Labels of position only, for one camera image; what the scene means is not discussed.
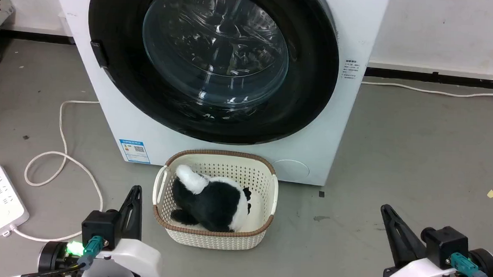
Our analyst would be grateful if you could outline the teal camera cable plug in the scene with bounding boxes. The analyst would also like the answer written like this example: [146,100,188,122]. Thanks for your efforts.
[448,252,491,277]
[76,234,104,271]

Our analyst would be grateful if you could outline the white front-load washing machine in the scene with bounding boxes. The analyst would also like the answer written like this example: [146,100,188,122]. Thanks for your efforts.
[42,0,391,190]

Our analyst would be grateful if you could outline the teal left camera cable plug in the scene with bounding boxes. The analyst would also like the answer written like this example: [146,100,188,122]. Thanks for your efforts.
[76,234,104,271]

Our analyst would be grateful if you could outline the round white filter cover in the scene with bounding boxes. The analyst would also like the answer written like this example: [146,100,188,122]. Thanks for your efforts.
[270,158,311,184]

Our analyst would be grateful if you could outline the black and white panda plush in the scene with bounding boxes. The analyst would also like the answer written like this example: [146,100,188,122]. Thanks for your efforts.
[169,164,254,235]

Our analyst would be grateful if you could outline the cream perforated laundry basket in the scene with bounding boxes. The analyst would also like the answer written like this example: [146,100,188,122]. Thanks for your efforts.
[150,147,281,253]

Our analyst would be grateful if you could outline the teal right camera cable plug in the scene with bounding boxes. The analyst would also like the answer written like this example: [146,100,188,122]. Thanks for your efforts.
[448,252,491,277]

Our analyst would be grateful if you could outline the thin white floor cable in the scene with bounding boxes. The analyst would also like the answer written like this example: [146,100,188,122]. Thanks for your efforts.
[360,80,493,99]

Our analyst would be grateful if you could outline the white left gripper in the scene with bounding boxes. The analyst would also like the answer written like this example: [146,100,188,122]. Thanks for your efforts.
[37,181,165,277]

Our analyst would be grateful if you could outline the small printed text sticker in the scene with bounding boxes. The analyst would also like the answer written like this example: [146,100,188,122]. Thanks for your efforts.
[343,58,359,81]

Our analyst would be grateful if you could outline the blue energy label sticker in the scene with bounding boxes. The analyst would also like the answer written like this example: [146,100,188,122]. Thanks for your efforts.
[118,139,152,165]

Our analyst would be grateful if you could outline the white power strip cable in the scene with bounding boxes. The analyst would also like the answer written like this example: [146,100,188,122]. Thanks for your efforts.
[9,97,108,245]

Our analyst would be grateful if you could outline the round black glass washer door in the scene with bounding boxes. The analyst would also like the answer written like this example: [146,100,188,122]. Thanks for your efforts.
[83,0,343,149]

